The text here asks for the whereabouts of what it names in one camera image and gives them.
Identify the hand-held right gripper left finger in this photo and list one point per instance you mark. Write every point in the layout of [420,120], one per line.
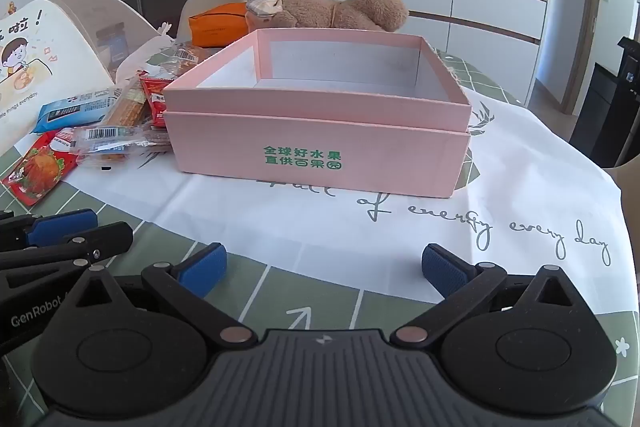
[202,269]

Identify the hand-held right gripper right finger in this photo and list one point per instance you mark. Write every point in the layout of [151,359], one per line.
[442,269]

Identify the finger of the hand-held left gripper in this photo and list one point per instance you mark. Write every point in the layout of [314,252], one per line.
[100,241]
[60,227]

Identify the red chicken snack packet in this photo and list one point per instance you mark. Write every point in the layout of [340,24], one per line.
[37,169]

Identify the blue snack packet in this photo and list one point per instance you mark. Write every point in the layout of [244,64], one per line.
[75,107]

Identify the pink cardboard box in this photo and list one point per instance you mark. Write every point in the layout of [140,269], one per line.
[320,147]

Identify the clear barcode snack packet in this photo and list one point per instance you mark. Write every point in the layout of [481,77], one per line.
[115,142]

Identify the white printed cloth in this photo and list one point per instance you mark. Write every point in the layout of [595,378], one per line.
[500,187]

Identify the small red snack packet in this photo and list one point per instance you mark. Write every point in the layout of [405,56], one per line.
[157,99]

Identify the white cartoon paper bag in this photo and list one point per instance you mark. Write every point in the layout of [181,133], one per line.
[50,57]

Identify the clear cookie packet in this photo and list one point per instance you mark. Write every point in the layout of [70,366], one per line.
[182,57]

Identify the black appliance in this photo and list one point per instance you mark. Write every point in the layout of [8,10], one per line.
[605,107]

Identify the orange tissue box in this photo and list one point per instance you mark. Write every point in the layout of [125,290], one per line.
[217,27]

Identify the white sideboard cabinet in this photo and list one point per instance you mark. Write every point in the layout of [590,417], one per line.
[480,12]

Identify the brown teddy bear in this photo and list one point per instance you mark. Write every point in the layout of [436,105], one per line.
[350,9]

